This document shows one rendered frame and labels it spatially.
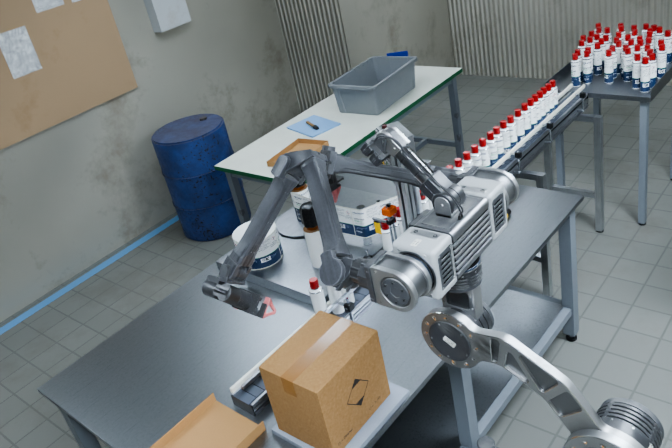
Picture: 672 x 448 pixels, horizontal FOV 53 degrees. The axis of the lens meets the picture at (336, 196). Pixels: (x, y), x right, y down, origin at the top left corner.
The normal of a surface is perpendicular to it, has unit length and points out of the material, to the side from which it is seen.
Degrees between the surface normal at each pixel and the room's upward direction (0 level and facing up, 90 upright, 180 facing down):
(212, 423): 0
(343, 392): 90
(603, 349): 0
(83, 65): 90
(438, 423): 0
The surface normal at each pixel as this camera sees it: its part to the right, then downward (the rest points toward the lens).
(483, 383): -0.19, -0.87
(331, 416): 0.76, 0.16
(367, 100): -0.55, 0.55
